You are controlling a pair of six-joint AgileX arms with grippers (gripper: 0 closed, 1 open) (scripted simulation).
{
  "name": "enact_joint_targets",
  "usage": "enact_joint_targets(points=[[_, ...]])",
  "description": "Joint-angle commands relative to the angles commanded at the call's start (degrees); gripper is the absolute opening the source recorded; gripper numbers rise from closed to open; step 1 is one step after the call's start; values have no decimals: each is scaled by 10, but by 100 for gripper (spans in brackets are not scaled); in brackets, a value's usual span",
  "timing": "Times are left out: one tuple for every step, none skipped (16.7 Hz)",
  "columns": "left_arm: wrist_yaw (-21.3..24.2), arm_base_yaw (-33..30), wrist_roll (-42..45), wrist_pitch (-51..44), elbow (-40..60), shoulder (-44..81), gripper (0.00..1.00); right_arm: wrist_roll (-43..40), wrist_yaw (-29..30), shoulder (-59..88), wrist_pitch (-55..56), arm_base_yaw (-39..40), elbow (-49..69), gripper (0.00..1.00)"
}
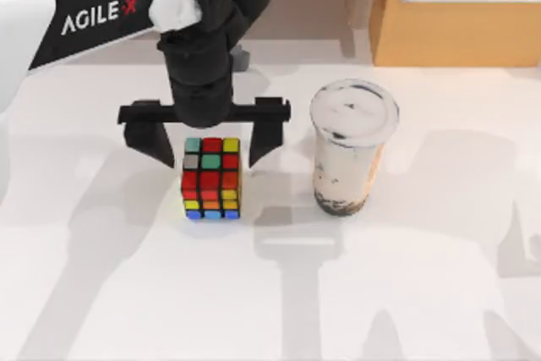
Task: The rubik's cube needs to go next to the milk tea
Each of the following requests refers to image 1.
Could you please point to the wooden cupboard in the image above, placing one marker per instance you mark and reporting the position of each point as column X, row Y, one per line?
column 456, row 35

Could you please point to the multicoloured puzzle cube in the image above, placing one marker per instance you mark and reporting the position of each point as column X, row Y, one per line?
column 211, row 179

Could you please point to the milk tea plastic cup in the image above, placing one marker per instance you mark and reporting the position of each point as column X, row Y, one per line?
column 353, row 141

